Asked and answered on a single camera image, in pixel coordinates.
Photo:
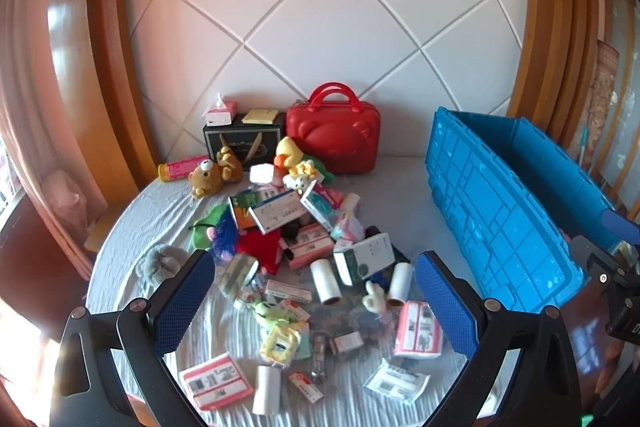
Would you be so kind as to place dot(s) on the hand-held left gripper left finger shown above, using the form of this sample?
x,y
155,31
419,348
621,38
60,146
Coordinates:
x,y
180,302

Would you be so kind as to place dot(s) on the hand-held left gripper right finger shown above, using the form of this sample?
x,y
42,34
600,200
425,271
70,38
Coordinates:
x,y
445,302

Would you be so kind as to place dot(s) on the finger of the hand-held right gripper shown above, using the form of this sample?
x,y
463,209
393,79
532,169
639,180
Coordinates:
x,y
622,226
595,259

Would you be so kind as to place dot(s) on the clear tape roll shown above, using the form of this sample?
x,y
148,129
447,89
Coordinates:
x,y
237,274

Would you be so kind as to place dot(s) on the blue plastic crate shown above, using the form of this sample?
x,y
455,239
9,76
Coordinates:
x,y
490,212

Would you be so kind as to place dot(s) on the pink tissue pack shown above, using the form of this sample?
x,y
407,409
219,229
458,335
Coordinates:
x,y
417,329
215,382

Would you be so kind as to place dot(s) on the grey plush toy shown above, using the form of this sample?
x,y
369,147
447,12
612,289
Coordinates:
x,y
157,263

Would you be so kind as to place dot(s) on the white paper roll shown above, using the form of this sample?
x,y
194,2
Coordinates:
x,y
400,284
326,282
266,389

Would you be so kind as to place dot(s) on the black flat device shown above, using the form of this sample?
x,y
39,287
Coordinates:
x,y
400,257

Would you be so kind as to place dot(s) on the white plastic packet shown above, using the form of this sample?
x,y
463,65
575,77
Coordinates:
x,y
248,296

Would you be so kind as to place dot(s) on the white plush hand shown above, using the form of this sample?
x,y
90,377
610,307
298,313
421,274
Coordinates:
x,y
375,299

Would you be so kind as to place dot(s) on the blue feather toy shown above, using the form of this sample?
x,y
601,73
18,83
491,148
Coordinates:
x,y
225,237

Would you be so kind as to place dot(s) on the white bed sheet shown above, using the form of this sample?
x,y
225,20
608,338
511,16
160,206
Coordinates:
x,y
150,227

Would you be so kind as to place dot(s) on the green frog plush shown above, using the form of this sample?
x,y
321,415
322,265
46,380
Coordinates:
x,y
207,222

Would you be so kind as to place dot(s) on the white green box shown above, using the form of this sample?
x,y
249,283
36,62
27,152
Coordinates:
x,y
367,257

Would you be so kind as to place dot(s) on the green monster plush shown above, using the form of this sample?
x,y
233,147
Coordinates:
x,y
270,312

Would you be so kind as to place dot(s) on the red plush toy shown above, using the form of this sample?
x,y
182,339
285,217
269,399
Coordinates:
x,y
260,249

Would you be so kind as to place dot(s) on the yellow wipes packet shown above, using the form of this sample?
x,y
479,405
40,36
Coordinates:
x,y
279,344

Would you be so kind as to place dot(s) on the white pink long box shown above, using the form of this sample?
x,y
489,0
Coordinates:
x,y
287,292

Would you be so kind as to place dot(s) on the red white small box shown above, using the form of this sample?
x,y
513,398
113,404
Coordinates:
x,y
296,311
305,386

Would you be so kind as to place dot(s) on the pink plastic packet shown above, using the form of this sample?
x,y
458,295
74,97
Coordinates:
x,y
347,227

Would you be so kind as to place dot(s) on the brown teddy bear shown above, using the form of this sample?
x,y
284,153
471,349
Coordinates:
x,y
207,177

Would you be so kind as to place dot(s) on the white blue medicine box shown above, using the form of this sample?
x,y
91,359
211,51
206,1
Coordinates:
x,y
277,212

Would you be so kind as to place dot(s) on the small black object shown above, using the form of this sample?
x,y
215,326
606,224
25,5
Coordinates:
x,y
292,229

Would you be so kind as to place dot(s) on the pink yellow tube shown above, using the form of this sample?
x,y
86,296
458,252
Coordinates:
x,y
182,168

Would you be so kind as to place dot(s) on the white small bottle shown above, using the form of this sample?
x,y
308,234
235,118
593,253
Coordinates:
x,y
350,204

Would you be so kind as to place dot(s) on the dark wooden nightstand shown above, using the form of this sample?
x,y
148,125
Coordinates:
x,y
35,267

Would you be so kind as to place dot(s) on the white tissue packet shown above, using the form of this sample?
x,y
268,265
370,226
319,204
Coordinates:
x,y
261,173

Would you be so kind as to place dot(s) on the pink red box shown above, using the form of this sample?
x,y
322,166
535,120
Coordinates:
x,y
331,196

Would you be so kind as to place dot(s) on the teal white medicine box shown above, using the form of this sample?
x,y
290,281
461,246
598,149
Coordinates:
x,y
316,207

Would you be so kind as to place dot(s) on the small white yellow plush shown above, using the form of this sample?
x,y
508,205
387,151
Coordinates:
x,y
300,179

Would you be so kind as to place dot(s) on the black gift box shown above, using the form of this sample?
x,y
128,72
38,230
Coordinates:
x,y
250,144

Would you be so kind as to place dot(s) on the yellow green duck plush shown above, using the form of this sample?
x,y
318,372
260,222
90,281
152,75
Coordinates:
x,y
290,152

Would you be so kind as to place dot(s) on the pink tissue box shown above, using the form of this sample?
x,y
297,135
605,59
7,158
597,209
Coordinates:
x,y
220,112

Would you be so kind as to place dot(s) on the red hard carry case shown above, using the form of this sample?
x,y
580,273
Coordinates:
x,y
335,134

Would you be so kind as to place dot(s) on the yellow notepad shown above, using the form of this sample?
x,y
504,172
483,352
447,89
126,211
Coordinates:
x,y
260,116

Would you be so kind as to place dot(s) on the pink curtain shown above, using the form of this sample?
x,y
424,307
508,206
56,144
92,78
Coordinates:
x,y
20,82

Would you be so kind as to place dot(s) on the white padded wooden headboard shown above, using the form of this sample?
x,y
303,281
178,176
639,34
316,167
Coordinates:
x,y
320,17

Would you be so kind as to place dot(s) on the patterned wall hanging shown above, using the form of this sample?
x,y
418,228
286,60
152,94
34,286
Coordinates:
x,y
606,97

